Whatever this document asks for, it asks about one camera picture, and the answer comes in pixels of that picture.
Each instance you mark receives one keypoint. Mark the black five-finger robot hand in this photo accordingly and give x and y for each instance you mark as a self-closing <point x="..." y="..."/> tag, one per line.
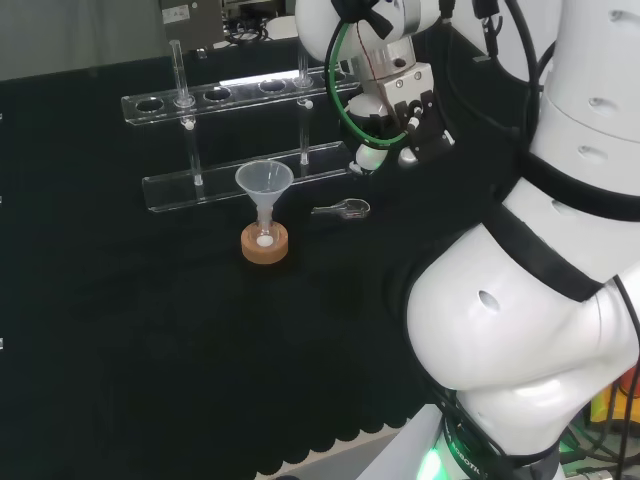
<point x="400" y="85"/>

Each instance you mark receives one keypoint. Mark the grey metal box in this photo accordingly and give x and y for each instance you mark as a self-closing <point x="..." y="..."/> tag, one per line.
<point x="190" y="25"/>

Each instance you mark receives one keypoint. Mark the clear round-bottom flask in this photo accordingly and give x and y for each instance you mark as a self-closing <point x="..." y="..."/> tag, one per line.
<point x="264" y="241"/>

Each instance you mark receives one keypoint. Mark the clear plastic funnel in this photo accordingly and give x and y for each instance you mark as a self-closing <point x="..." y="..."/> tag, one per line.
<point x="264" y="182"/>

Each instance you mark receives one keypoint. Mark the clear funnel stand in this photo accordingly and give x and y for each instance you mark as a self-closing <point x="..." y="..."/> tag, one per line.
<point x="165" y="190"/>

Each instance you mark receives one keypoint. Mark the black bench cloth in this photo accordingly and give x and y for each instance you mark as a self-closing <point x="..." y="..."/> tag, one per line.
<point x="150" y="325"/>

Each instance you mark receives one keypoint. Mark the white flat device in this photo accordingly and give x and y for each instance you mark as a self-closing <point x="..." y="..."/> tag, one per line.
<point x="281" y="27"/>

